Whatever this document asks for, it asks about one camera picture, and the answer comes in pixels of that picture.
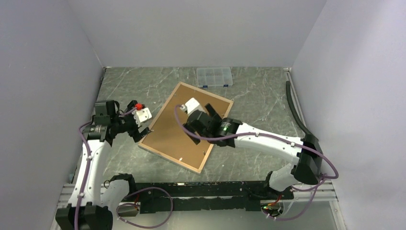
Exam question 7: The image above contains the white wooden picture frame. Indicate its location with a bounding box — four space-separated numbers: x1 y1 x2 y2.
138 81 235 174

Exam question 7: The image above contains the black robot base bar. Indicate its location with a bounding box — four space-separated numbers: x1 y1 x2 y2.
126 181 294 214

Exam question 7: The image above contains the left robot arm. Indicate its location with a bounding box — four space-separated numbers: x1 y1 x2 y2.
55 100 152 230

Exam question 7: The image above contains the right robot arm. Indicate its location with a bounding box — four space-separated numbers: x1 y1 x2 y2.
175 99 322 199

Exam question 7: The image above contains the clear plastic organizer box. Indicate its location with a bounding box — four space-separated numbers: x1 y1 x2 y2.
196 67 233 89

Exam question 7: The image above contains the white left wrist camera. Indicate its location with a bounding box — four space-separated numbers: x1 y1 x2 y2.
132 103 153 127

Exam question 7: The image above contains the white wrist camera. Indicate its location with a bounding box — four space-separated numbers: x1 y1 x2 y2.
180 98 205 116
132 103 153 127

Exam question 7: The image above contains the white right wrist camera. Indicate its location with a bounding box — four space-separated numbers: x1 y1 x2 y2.
180 98 205 116

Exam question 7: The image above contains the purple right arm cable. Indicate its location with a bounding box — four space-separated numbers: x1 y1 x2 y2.
173 104 339 222

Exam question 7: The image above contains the black corrugated hose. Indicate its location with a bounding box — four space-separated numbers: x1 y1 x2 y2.
285 80 315 137

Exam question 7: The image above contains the aluminium table edge rail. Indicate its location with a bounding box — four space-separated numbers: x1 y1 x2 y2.
282 67 319 144

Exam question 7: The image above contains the aluminium front rail frame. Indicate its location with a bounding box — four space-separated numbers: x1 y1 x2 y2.
50 180 348 230

